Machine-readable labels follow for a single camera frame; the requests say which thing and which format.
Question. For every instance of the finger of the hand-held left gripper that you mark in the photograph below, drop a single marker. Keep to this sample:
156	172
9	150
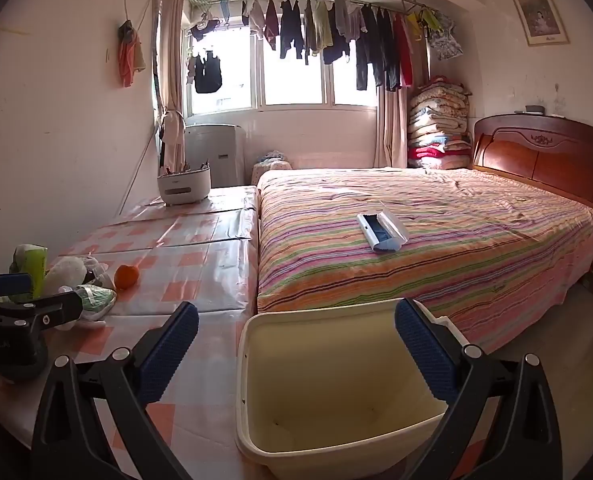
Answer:
6	285
51	312

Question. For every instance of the small grey box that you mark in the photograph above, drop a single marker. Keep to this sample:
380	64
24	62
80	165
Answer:
534	108

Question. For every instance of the cream plastic bin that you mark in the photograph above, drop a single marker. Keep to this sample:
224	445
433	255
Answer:
326	385

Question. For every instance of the window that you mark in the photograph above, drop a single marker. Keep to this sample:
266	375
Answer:
291	80

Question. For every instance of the white appliance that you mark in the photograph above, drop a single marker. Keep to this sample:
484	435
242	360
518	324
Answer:
221	152

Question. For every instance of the beige curtain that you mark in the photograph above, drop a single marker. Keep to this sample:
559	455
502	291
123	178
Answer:
171	60
391	125

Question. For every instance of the white plush toy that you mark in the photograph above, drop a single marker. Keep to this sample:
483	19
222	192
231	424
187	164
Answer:
64	272

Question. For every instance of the green tissue packet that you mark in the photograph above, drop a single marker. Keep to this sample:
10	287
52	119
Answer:
31	265

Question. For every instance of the white desk organizer box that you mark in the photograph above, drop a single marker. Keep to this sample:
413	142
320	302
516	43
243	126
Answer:
184	187

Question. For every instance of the orange checked tablecloth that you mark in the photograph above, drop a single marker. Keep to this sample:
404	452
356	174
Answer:
186	260

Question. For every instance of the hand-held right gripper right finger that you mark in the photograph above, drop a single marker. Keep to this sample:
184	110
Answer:
426	355

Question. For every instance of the row of hanging clothes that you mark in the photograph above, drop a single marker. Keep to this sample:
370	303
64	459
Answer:
366	45

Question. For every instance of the blue white plastic case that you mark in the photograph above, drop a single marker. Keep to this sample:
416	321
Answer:
376	232

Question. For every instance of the wooden headboard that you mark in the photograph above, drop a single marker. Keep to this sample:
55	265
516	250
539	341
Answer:
551	160

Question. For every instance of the polka dot fabric bundle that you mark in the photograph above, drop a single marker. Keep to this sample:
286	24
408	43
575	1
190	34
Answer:
271	167

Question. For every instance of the green white plastic bag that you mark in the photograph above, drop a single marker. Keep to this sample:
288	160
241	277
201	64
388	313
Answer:
96	300

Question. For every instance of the framed wall picture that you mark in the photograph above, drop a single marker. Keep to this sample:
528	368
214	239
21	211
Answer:
539	17

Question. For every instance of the orange cloth on hook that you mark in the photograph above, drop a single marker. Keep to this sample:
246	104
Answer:
126	60

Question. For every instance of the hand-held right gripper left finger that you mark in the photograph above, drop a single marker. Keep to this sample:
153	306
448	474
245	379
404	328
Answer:
171	355

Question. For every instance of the orange fruit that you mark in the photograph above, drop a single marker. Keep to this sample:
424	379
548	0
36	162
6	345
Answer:
126	277

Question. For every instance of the stack of folded quilts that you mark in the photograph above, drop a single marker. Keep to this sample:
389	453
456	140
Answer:
439	120

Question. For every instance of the bed with striped sheet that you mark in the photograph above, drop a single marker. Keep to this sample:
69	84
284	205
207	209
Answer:
451	260

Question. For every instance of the dark hanging garment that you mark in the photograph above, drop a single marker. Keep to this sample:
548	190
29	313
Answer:
208	75

